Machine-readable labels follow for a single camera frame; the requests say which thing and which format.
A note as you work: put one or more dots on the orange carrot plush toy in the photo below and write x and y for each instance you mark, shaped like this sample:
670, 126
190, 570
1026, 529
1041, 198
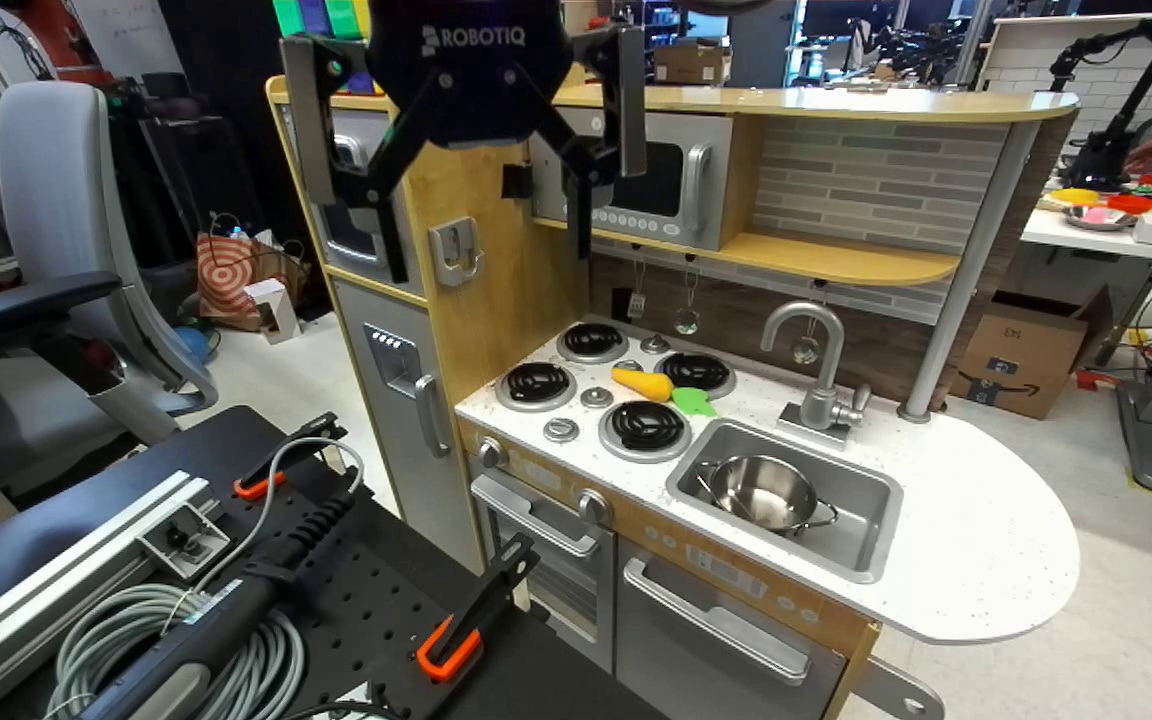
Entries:
640, 386

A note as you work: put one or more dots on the wooden toy kitchen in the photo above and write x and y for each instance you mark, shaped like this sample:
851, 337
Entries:
979, 533

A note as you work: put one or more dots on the grey toy microwave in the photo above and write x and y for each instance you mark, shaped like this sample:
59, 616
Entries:
683, 135

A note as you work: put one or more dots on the pink toy bowl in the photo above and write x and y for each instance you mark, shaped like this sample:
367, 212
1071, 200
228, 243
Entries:
1102, 216

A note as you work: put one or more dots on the small silver stovetop knob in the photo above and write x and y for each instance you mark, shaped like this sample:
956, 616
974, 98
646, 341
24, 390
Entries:
656, 345
598, 399
560, 430

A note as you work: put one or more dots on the black toy stove burner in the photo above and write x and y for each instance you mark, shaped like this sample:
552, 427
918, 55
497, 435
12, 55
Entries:
697, 369
646, 427
595, 341
536, 386

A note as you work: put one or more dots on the black cylindrical tool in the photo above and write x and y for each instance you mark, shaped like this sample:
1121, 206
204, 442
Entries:
178, 655

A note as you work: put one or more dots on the silver kitchen support post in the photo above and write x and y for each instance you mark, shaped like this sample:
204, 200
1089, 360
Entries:
968, 265

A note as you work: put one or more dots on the grey office chair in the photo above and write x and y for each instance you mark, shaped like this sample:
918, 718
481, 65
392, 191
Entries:
62, 200

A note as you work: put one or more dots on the silver toy faucet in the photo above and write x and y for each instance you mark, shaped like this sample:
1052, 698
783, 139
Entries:
823, 386

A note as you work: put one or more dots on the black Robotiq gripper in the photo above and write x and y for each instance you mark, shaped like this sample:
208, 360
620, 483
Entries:
470, 65

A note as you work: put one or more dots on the small metal bracket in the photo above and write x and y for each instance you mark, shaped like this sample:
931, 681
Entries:
184, 546

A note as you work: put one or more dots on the bag with orange spiral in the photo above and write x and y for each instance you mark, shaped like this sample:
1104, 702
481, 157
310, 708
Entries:
239, 274

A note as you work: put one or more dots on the grey toy wall phone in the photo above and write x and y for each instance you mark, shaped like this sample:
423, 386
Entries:
459, 250

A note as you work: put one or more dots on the grey cabinet door with window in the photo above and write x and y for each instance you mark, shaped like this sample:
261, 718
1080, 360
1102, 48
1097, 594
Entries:
345, 243

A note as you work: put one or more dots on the hanging toy utensil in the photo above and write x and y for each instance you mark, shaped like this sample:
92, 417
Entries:
637, 302
689, 313

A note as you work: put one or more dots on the open brown cardboard box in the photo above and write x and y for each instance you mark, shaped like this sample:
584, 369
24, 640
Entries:
1021, 354

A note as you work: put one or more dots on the grey toy sink basin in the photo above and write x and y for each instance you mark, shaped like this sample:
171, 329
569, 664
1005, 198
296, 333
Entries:
870, 554

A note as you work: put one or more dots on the round silver oven knob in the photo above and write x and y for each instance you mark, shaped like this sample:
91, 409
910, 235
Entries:
490, 450
595, 504

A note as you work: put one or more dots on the aluminium extrusion rail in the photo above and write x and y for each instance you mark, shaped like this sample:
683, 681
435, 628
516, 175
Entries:
59, 573

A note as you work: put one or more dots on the yellow toy plate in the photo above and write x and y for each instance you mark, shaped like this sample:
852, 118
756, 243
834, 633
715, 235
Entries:
1072, 198

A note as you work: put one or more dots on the black background robot arm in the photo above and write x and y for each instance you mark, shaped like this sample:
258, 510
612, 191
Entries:
1109, 152

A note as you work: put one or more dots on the green foam block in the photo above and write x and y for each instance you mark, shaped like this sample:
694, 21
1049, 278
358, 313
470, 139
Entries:
286, 16
342, 16

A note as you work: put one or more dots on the blue foam block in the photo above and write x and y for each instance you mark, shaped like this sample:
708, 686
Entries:
312, 16

